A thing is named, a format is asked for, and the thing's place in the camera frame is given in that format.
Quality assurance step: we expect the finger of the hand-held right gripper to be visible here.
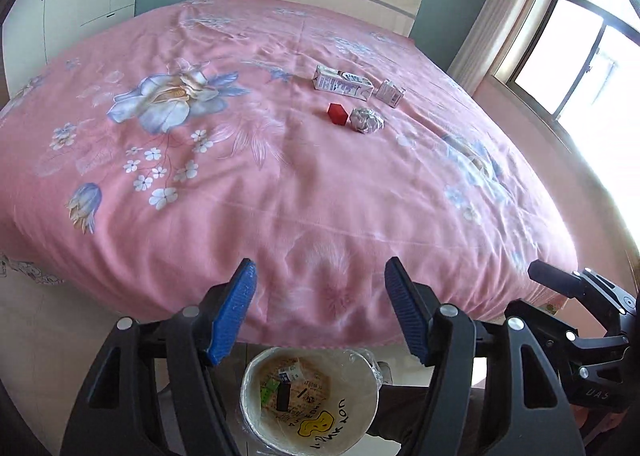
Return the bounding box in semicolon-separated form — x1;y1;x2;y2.
527;259;640;323
504;299;630;363

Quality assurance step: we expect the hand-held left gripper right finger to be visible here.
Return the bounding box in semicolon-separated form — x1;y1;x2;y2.
383;256;587;456

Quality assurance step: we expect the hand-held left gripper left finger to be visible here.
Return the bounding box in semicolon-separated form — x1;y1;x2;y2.
60;258;260;456

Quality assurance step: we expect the round white waste bin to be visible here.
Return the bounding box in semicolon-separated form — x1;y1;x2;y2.
240;346;393;456

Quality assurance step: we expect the pink floral blanket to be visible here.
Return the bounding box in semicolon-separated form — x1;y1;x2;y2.
0;0;581;347

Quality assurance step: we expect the crumpled silver foil ball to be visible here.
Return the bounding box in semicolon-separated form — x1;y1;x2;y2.
350;106;386;135

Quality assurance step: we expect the floral bed skirt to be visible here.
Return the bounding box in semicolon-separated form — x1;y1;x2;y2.
0;251;66;287

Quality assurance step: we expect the small white carton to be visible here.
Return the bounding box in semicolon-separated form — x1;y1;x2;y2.
374;79;405;108

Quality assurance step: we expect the window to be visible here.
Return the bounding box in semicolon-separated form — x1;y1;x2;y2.
492;0;640;137

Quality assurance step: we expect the long white carton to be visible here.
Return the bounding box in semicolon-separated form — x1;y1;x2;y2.
311;64;374;100

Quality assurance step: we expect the beige curtain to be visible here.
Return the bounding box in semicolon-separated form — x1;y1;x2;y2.
447;0;566;91

